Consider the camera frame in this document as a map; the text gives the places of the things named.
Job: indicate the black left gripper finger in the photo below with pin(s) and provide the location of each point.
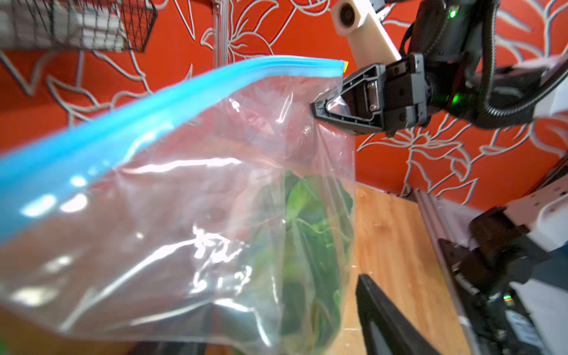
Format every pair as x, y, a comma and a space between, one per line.
385, 329

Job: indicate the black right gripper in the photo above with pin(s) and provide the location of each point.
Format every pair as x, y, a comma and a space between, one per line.
378, 98

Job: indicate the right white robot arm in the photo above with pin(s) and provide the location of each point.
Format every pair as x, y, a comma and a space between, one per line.
495, 78

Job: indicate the white button box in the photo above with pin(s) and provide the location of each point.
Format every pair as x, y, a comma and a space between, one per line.
90, 29

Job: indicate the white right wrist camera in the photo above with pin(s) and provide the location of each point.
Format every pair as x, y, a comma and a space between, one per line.
359, 23

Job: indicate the black wire wall basket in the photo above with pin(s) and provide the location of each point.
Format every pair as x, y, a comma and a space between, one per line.
28, 24

